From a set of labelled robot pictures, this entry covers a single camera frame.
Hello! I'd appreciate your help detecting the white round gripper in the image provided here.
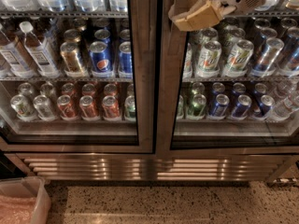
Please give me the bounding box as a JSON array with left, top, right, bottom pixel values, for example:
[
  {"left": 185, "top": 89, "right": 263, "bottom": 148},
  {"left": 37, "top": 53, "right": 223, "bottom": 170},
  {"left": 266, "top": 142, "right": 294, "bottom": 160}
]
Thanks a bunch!
[{"left": 168, "top": 0, "right": 266, "bottom": 32}]

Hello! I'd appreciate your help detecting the glass fridge door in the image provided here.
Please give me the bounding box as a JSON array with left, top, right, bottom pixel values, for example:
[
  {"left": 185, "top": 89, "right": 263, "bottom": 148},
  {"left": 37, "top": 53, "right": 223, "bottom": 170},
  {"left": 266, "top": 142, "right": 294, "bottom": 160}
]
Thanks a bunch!
[
  {"left": 0, "top": 0, "right": 157, "bottom": 153},
  {"left": 157, "top": 0, "right": 299, "bottom": 159}
]

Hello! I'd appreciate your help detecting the green can lower right door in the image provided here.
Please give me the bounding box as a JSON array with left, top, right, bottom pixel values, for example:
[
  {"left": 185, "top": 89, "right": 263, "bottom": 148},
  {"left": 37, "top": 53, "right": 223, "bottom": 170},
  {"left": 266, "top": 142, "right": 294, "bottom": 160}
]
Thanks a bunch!
[{"left": 187, "top": 94, "right": 206, "bottom": 119}]

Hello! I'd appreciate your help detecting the green can door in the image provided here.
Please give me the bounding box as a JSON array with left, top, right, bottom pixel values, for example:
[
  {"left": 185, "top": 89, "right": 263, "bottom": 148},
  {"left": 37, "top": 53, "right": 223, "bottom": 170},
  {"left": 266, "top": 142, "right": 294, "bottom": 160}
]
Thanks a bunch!
[
  {"left": 187, "top": 94, "right": 206, "bottom": 119},
  {"left": 124, "top": 95, "right": 136, "bottom": 121}
]

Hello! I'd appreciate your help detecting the green can lower left door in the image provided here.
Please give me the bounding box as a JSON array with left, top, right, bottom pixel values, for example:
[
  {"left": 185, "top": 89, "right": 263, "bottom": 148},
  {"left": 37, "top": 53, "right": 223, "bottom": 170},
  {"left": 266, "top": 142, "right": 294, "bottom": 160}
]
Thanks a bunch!
[{"left": 124, "top": 95, "right": 136, "bottom": 121}]

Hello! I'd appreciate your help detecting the green white 7UP can right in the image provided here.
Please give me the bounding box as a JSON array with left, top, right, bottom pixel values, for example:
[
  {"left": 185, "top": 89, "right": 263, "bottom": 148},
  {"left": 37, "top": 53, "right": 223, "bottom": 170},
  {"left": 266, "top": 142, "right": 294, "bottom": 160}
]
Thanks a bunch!
[{"left": 222, "top": 39, "right": 254, "bottom": 77}]

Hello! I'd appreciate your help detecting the blue silver can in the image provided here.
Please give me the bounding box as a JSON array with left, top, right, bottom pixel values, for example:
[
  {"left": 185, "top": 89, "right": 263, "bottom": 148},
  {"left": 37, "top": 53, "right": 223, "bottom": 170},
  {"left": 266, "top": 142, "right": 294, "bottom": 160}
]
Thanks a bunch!
[{"left": 249, "top": 37, "right": 284, "bottom": 77}]

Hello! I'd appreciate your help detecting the blue Pepsi can right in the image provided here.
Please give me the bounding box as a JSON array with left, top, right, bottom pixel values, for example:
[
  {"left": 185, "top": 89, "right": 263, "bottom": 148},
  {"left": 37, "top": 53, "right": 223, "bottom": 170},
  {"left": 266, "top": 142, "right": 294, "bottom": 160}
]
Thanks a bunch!
[{"left": 119, "top": 41, "right": 133, "bottom": 77}]

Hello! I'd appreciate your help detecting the blue pepsi can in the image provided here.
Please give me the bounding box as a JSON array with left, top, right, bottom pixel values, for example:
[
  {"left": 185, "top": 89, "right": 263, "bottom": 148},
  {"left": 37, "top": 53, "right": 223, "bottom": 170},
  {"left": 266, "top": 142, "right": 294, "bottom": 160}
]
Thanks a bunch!
[
  {"left": 119, "top": 41, "right": 133, "bottom": 77},
  {"left": 89, "top": 41, "right": 114, "bottom": 77}
]

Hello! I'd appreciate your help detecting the blue can lower left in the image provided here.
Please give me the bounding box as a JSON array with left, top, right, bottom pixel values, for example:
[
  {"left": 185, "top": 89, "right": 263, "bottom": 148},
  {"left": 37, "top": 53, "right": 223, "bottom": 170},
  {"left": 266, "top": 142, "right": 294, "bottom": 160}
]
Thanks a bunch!
[{"left": 208, "top": 94, "right": 230, "bottom": 119}]

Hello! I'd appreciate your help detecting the blue can lower right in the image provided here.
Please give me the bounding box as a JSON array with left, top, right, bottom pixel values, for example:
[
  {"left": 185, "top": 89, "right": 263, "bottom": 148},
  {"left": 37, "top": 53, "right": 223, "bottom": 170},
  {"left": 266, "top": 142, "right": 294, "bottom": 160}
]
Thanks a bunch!
[{"left": 231, "top": 94, "right": 251, "bottom": 119}]

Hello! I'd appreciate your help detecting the blue Pepsi can front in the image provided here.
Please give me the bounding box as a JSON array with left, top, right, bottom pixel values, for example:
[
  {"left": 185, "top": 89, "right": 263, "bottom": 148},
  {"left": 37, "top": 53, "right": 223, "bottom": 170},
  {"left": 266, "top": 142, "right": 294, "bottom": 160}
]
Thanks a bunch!
[{"left": 89, "top": 41, "right": 114, "bottom": 77}]

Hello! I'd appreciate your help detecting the gold soda can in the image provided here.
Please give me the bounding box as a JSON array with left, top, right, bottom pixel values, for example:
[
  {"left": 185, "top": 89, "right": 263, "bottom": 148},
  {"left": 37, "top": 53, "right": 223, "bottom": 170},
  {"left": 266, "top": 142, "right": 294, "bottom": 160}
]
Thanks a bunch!
[{"left": 60, "top": 42, "right": 88, "bottom": 77}]

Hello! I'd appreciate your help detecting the red soda can right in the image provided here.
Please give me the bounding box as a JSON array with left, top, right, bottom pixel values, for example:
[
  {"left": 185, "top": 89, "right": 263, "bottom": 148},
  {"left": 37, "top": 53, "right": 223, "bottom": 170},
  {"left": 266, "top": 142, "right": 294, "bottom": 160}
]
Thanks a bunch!
[{"left": 102, "top": 95, "right": 121, "bottom": 121}]

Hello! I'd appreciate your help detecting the red soda can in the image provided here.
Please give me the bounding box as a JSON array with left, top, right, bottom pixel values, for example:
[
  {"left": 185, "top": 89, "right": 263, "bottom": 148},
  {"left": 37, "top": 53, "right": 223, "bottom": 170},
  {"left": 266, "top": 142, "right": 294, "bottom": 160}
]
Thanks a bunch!
[
  {"left": 57, "top": 95, "right": 78, "bottom": 120},
  {"left": 79, "top": 95, "right": 100, "bottom": 121},
  {"left": 102, "top": 95, "right": 121, "bottom": 121}
]

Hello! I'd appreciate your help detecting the red soda can middle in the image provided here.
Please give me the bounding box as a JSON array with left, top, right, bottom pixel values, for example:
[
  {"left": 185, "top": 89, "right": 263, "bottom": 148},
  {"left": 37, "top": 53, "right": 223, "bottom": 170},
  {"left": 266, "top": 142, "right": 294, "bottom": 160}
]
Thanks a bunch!
[{"left": 79, "top": 95, "right": 100, "bottom": 121}]

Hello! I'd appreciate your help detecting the brown tea bottle white cap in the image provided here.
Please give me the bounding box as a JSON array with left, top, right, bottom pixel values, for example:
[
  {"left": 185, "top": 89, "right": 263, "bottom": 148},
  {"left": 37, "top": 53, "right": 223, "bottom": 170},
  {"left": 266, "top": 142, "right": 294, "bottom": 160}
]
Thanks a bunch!
[{"left": 20, "top": 21, "right": 60, "bottom": 77}]

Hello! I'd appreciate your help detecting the red soda can left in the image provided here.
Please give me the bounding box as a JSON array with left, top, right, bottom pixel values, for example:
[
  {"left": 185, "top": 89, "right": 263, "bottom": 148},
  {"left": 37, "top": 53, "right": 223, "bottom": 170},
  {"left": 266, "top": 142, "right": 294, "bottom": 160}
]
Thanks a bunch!
[{"left": 57, "top": 95, "right": 78, "bottom": 120}]

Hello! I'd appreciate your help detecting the brown tea bottle left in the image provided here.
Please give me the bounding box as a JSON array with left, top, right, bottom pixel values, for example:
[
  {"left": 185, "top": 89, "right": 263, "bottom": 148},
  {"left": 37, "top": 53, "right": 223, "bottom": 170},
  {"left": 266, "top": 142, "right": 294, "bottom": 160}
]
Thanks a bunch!
[{"left": 0, "top": 23, "right": 36, "bottom": 78}]

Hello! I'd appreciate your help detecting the silver can far left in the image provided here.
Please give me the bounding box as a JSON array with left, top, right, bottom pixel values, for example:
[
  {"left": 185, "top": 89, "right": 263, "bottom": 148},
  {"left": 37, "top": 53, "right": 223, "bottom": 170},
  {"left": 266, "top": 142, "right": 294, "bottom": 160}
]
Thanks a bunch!
[{"left": 10, "top": 94, "right": 37, "bottom": 121}]

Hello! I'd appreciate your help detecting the clear plastic storage bin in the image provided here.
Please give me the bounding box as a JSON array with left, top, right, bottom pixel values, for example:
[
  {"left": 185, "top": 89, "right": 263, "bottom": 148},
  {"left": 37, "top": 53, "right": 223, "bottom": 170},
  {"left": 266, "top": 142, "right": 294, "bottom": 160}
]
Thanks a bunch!
[{"left": 0, "top": 176, "right": 51, "bottom": 224}]

